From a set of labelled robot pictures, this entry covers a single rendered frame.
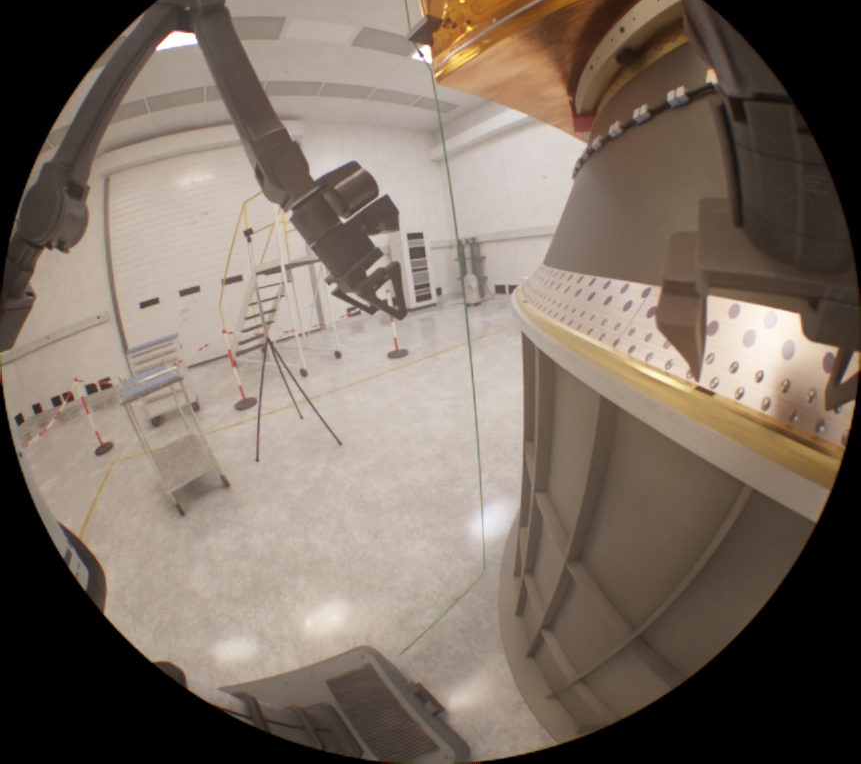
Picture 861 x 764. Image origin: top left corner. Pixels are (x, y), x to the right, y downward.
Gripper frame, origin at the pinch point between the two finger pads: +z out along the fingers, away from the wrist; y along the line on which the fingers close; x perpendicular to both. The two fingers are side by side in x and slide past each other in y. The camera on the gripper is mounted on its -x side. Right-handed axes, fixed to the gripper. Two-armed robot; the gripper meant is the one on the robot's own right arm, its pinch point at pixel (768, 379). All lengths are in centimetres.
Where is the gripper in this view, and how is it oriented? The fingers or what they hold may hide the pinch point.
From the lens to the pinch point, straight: 21.1
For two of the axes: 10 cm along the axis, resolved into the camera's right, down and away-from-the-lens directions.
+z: 5.2, 7.1, 4.8
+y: -5.7, -1.3, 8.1
